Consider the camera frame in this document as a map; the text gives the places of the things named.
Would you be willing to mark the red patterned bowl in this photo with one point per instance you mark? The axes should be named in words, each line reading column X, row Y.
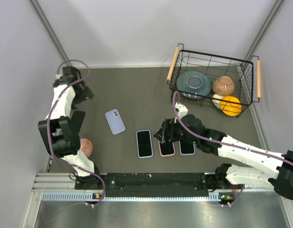
column 86, row 147

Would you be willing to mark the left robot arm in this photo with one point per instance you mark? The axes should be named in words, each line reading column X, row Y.
column 60, row 129

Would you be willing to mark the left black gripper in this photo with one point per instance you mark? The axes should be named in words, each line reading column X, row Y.
column 85, row 93

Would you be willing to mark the black phone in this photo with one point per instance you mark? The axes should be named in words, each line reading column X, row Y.
column 187, row 148
column 144, row 144

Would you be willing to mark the white small dish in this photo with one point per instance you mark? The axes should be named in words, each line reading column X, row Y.
column 216, row 99

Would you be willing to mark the white slotted cable duct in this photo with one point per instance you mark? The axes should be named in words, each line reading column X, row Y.
column 95, row 197

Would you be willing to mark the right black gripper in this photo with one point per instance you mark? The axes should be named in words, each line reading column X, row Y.
column 168, row 127

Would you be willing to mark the yellow bowl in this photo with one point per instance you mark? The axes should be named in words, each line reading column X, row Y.
column 230, row 106

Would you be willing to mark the blue ceramic plate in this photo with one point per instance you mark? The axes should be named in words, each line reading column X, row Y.
column 194, row 84

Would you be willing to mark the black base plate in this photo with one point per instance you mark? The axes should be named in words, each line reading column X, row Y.
column 153, row 184

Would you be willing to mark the brown ceramic bowl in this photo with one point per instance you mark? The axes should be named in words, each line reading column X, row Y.
column 223, row 86

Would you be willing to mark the black wire basket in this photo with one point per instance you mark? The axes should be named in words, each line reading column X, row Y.
column 246, row 74

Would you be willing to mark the dark blue phone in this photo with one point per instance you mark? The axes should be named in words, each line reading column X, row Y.
column 166, row 149

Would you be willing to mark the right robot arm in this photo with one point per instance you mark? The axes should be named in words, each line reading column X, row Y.
column 272, row 170

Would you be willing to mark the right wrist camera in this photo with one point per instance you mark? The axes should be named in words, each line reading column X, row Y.
column 181, row 110

